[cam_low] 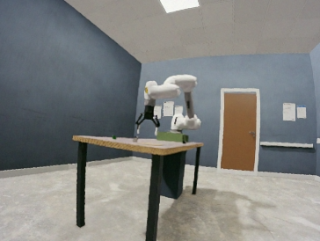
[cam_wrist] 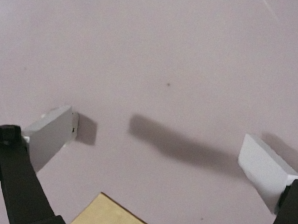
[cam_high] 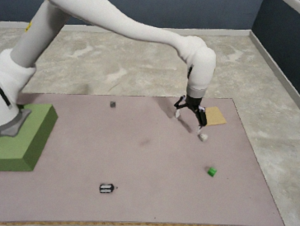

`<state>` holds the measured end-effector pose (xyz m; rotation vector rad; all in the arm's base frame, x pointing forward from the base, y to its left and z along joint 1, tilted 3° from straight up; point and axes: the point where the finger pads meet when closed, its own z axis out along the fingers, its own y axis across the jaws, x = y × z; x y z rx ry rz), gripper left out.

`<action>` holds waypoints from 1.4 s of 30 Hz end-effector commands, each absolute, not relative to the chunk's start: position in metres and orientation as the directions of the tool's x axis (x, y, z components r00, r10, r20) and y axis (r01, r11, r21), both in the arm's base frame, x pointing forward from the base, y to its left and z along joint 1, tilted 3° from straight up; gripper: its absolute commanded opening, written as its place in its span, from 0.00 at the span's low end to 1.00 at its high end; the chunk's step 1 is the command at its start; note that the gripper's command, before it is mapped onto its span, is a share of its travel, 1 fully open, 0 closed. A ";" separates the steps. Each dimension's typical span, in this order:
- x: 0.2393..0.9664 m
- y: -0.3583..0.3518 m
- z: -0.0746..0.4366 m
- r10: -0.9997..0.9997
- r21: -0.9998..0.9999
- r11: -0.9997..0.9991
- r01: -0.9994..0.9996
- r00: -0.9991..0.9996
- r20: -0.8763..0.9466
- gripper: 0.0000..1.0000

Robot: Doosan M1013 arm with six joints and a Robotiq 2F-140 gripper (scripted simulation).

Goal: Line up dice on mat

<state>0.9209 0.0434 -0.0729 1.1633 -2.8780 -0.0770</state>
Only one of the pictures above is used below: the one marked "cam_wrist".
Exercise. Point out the white die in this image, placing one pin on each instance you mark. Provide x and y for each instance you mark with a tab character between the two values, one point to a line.
75	118

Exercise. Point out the tan flat mat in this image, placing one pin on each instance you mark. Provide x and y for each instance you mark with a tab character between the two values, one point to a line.
104	210

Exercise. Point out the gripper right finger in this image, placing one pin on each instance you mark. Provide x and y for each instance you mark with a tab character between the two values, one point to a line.
274	180

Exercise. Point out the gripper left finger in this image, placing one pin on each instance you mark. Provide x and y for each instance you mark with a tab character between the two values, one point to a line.
24	198

